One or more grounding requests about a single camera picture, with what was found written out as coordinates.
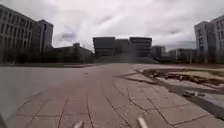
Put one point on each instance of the dark stepped building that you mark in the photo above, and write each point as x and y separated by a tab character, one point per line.
120	46

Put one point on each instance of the low dark building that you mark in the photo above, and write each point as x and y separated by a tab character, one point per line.
75	53

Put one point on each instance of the grey slab paved path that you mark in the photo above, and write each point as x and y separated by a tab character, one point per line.
86	96

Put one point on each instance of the distant buildings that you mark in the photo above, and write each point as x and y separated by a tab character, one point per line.
176	54

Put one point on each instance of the robot's own part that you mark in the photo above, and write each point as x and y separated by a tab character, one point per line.
142	122
78	124

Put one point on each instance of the bare dirt patch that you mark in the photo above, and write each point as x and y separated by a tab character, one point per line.
181	77

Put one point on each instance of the row of trees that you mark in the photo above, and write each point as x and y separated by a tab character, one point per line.
23	56

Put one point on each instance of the large curved pale building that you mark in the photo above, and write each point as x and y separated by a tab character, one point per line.
20	33

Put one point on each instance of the tall pale building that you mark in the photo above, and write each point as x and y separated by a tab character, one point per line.
211	40

